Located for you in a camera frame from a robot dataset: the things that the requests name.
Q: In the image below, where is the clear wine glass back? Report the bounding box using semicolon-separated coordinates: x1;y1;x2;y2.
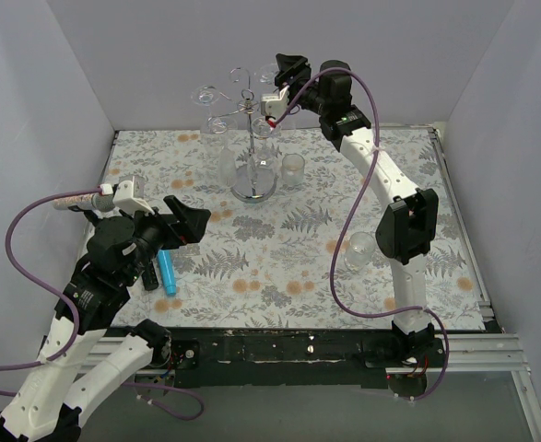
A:
256;63;279;94

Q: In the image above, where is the ribbed stemmed wine glass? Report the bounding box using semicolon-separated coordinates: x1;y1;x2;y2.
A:
207;117;237;188

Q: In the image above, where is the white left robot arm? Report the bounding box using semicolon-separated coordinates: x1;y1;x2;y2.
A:
0;195;211;441

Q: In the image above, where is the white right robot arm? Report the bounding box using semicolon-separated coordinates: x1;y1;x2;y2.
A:
261;53;439;366

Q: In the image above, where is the chrome wine glass rack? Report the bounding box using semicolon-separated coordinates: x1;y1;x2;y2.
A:
212;67;277;204

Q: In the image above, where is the ribbed short glass near rack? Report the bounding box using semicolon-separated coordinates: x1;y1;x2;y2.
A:
281;154;305;187

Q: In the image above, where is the blue microphone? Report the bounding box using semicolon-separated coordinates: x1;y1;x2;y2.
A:
157;250;177;297

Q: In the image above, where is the black microphone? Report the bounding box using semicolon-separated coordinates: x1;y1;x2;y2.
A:
141;262;159;292

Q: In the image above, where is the glitter silver microphone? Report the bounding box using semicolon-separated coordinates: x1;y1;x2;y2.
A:
53;193;115;213

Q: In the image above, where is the floral table cloth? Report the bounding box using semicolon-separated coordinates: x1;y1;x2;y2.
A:
62;128;488;331

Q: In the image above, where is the short glass front right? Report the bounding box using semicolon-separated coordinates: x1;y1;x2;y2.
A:
344;231;376;272

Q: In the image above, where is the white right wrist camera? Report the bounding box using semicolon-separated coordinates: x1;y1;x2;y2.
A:
260;86;289;128

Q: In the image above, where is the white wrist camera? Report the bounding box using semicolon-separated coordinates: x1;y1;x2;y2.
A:
260;86;289;128
94;175;154;215

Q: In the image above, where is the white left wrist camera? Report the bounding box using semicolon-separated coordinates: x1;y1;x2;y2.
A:
94;175;154;215

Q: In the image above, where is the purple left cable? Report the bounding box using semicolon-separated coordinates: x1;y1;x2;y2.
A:
0;183;205;421

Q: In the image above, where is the purple cable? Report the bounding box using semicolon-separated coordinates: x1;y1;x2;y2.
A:
0;183;205;421
272;67;451;401

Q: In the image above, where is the black base frame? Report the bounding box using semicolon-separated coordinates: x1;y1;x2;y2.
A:
57;321;449;390

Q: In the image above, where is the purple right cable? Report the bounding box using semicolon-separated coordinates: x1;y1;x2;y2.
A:
272;67;451;401

